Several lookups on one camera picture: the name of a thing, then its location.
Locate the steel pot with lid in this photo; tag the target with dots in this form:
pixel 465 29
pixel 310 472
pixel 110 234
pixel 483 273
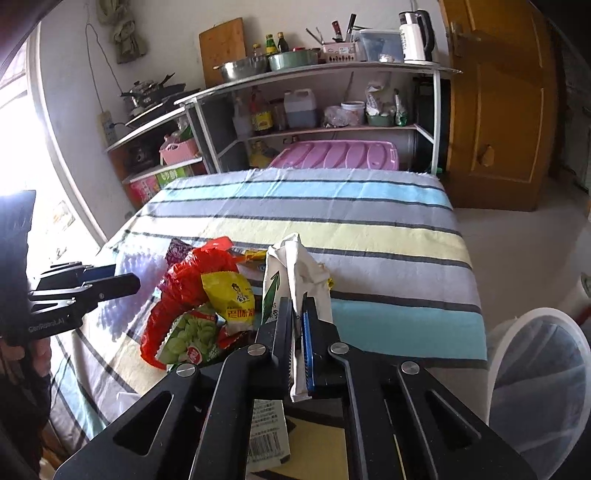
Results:
pixel 141 92

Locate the white plastic food bags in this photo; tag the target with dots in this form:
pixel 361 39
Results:
pixel 378 99

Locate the clear plastic storage box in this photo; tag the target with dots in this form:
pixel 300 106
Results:
pixel 378 46

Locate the wooden cutting board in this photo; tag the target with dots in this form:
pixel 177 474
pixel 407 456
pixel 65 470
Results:
pixel 221 46

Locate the white bin with clear liner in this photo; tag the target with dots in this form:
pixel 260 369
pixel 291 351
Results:
pixel 540 383

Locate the white plastic jug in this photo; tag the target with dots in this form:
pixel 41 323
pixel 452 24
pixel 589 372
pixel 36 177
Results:
pixel 300 110

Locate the green glass bottle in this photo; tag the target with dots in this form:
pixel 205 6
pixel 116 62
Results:
pixel 270 45

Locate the green food packet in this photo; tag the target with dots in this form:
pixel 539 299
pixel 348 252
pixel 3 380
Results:
pixel 400 110

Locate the striped bed sheet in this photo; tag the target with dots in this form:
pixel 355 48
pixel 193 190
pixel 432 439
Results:
pixel 346 217

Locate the steel basin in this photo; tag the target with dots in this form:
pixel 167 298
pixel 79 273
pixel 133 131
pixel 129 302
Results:
pixel 244 69

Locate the wooden door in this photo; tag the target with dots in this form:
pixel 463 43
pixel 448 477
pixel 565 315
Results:
pixel 498 106

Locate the person's left hand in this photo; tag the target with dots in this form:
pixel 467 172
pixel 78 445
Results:
pixel 40 360

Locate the small grey metal shelf rack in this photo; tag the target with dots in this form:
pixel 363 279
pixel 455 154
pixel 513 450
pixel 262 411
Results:
pixel 138 130

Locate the yellow snack packet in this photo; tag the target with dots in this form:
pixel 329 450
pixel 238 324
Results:
pixel 228 295

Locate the gold foil wrapper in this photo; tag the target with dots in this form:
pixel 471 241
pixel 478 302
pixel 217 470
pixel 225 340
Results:
pixel 251 254

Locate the pink plastic basket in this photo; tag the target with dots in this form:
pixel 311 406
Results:
pixel 180 152

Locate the purple wrapper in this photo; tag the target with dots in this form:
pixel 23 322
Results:
pixel 178 253

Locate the black induction cooker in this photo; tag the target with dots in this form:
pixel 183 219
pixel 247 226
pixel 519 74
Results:
pixel 154 113

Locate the metal tongs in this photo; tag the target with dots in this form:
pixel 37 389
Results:
pixel 315 37

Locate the white green carton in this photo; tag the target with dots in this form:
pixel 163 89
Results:
pixel 295 267

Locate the red printed box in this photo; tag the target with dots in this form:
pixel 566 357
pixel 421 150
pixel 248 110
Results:
pixel 144 191

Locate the green printed box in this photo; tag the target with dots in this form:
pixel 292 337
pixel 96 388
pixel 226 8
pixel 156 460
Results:
pixel 174 175

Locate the white power strip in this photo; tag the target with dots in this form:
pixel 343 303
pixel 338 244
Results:
pixel 108 129

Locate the red plastic bag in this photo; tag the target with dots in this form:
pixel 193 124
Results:
pixel 184 272

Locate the small green bowl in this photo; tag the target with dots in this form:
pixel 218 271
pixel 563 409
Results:
pixel 379 121

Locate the clear plastic bottle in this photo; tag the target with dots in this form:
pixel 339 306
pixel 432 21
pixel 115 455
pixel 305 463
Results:
pixel 241 122

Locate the green basin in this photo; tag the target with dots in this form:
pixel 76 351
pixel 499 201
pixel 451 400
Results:
pixel 293 61

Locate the white labelled packet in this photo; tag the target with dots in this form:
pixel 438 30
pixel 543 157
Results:
pixel 268 434

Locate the clear bag of dark food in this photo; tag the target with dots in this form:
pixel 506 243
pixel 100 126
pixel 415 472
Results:
pixel 333 117

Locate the pink utensil basket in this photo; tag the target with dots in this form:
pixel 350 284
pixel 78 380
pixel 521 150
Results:
pixel 339 53

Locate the pink plastic storage lid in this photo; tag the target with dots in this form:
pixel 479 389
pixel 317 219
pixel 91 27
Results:
pixel 332 156

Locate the hanging grey cloth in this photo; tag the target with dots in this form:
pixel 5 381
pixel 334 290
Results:
pixel 124 39

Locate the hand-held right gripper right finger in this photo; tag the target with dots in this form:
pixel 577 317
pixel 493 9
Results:
pixel 308 350

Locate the large grey metal shelf rack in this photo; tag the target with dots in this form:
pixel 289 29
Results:
pixel 351 69

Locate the white black electric kettle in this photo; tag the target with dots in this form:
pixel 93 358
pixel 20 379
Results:
pixel 415 39

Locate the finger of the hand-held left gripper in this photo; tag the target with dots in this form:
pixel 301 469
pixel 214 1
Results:
pixel 69 270
pixel 117 284

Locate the green pea snack packet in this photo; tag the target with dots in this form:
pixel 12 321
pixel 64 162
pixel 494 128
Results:
pixel 189 337

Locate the yellow label sauce bottle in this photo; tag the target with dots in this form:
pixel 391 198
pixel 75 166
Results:
pixel 262 120

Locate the dark glass bottle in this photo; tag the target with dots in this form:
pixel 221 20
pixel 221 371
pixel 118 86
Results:
pixel 282 44

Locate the small yellow-capped bottle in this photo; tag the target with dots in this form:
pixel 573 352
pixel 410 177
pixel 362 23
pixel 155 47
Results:
pixel 256 50

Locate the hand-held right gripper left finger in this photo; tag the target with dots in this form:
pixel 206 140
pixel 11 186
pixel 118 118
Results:
pixel 276 333

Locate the black frying pan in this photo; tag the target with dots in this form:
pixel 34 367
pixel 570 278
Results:
pixel 168 87

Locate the white plastic tub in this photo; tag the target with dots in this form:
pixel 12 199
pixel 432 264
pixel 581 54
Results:
pixel 353 113

